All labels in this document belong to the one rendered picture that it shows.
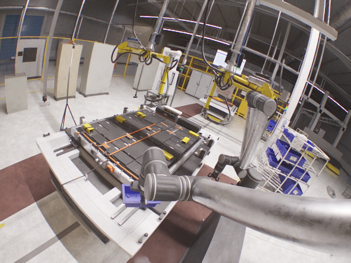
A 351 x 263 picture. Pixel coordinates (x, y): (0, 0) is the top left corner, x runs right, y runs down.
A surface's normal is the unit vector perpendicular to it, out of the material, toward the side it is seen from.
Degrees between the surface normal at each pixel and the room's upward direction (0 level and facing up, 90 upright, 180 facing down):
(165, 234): 0
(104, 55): 90
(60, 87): 90
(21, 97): 90
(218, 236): 0
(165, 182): 17
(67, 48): 90
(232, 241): 0
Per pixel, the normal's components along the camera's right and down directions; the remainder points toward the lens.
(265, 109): -0.09, 0.47
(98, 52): 0.84, 0.45
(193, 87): -0.45, 0.25
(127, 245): 0.30, -0.86
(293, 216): -0.82, -0.52
